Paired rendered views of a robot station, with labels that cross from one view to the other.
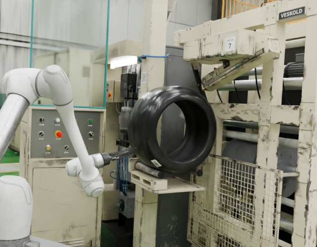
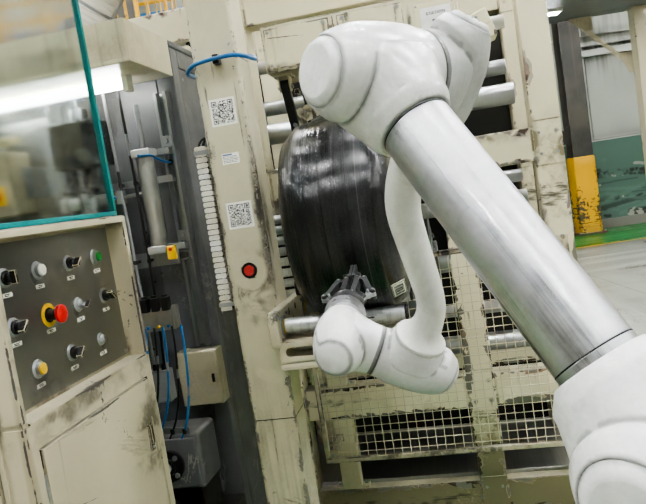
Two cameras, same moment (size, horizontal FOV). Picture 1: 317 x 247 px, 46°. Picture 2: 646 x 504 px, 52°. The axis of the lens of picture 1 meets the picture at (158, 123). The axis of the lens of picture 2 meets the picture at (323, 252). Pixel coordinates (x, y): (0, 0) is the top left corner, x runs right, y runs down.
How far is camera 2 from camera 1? 195 cm
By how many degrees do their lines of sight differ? 52
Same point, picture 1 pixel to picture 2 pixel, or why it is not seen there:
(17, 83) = (425, 63)
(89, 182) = (441, 354)
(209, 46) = not seen: hidden behind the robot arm
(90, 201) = (156, 481)
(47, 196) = not seen: outside the picture
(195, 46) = (312, 35)
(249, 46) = not seen: hidden behind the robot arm
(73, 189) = (126, 467)
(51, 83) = (484, 64)
